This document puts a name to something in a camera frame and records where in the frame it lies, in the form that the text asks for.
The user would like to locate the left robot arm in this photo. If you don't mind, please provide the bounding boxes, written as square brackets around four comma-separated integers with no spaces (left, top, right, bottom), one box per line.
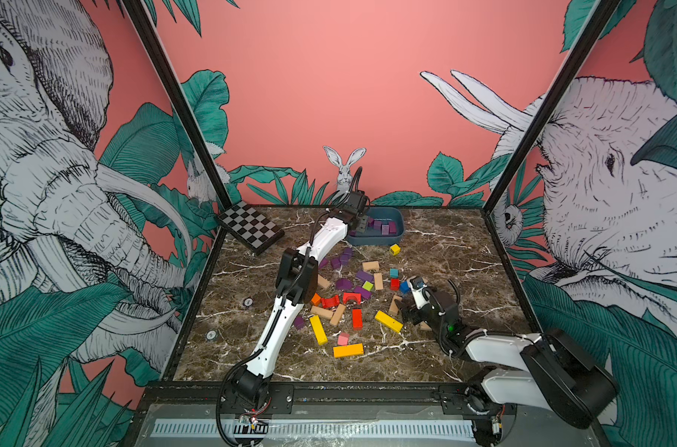
[220,189,368,410]

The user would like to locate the purple long brick lower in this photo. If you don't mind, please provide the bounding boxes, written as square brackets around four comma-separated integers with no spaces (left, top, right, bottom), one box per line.
[353,286,372,301]

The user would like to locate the black frame post left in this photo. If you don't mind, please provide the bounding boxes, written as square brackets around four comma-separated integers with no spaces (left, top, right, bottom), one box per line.
[122,0,232,210]

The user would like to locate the natural wood block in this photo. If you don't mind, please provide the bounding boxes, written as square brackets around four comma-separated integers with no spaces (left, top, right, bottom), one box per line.
[389,295,403,317]

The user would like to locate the orange long flat brick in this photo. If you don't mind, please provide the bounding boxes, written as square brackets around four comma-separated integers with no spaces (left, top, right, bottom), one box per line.
[333,344,364,359]

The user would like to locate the purple long brick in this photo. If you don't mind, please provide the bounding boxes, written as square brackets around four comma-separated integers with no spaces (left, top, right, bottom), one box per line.
[355,270,374,283]
[353,286,372,301]

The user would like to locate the red arch brick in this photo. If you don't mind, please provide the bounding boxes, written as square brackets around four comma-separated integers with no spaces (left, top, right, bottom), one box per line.
[342,292,363,305]

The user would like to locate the red curved brick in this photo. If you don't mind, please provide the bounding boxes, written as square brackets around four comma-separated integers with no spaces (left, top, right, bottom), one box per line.
[321,295,341,309]

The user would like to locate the black frame post right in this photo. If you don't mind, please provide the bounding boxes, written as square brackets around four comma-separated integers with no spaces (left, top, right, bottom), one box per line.
[482,0,620,214]

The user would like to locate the purple front cube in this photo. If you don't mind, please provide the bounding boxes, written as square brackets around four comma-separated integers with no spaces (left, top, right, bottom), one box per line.
[294,316,306,330]

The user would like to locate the long natural wood brick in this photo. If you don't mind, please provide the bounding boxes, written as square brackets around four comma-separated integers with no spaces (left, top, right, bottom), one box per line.
[318,275,332,290]

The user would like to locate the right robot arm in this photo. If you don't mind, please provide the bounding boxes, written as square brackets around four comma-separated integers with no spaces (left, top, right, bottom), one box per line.
[399,277,620,428]

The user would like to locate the natural wood front plank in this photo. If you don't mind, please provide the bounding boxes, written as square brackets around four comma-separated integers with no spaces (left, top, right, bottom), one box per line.
[310,305,334,320]

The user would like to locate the black white chessboard box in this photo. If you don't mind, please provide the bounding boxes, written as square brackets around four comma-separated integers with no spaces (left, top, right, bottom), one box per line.
[218,201,285,255]

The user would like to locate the red rectangular brick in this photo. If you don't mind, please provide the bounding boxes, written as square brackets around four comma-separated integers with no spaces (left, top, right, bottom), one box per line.
[351,308,364,331]

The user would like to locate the natural wood arch brick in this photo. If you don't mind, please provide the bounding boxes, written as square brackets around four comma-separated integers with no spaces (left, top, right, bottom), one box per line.
[363,261,380,272]

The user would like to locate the natural wood plank brick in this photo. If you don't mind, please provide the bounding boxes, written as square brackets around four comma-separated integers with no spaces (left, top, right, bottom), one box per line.
[374,273,384,291]

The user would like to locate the teal plastic storage bin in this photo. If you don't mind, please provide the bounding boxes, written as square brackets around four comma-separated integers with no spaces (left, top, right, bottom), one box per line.
[346,207,405,246]

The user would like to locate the black frame post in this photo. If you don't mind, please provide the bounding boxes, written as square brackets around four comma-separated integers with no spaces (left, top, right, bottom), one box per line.
[482,0,620,214]
[122,0,232,210]

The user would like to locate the yellow tilted long brick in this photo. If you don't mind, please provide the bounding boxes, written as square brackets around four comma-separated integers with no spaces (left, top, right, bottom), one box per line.
[375,311,404,333]

